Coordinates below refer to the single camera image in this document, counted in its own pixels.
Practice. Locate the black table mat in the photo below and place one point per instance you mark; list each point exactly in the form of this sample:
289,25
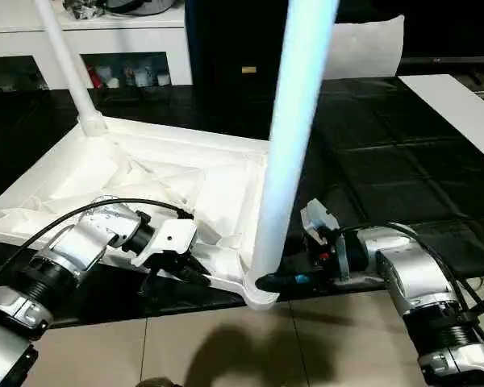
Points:
387,169

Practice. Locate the white plastic table top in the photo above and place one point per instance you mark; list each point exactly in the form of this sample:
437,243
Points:
145,153

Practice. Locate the white pillow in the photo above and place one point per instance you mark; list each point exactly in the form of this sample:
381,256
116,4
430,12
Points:
367,48

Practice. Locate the dark low tv bench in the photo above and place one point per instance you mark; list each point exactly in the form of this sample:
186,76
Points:
447,62

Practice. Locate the white flat board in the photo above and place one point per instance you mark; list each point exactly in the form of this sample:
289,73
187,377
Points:
460,109

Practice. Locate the white glass-door cabinet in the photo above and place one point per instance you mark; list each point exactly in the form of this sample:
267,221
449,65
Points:
125,40

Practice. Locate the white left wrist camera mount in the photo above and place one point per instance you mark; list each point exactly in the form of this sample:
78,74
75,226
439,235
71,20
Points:
173,238

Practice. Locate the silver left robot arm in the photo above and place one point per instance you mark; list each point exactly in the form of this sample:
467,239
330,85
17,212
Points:
84,238

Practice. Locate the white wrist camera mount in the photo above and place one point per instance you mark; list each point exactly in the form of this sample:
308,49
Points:
173,238
318,217

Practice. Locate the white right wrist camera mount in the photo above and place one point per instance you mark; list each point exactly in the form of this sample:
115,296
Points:
318,217

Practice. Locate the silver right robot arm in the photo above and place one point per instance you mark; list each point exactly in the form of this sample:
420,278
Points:
411,266

